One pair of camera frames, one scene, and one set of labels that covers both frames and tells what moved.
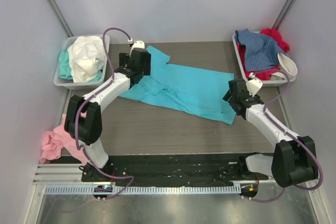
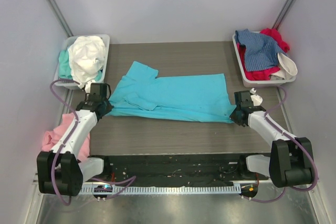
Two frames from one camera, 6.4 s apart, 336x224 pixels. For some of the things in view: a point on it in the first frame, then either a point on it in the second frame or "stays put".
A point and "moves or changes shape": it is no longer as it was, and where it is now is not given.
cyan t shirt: x=198 y=91 moves or changes shape
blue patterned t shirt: x=261 y=51 stays put
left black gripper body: x=142 y=57 to x=104 y=108
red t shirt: x=272 y=34 stays put
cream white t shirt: x=286 y=65 stays put
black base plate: x=172 y=170 stays put
